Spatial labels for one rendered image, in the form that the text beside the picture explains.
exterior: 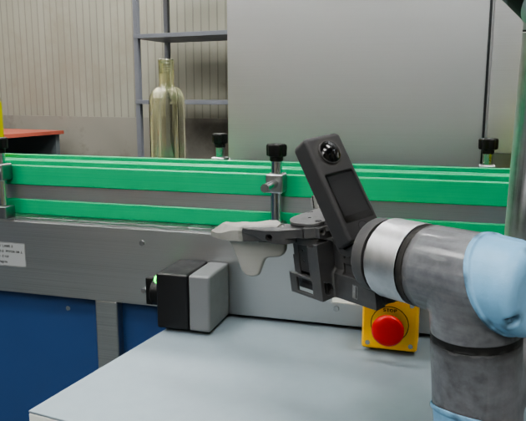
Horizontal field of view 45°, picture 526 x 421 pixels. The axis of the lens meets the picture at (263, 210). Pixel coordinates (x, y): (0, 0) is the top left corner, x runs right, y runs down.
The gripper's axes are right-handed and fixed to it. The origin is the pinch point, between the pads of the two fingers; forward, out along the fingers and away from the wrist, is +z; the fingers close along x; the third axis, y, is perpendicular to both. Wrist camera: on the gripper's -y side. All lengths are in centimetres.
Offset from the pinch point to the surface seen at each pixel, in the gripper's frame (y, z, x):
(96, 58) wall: -35, 457, 163
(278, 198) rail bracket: 1.7, 9.5, 9.3
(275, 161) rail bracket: -3.5, 9.6, 9.5
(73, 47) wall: -47, 477, 153
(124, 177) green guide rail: -2.7, 30.3, -4.2
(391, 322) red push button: 15.6, -9.4, 10.1
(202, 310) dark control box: 14.5, 11.8, -4.1
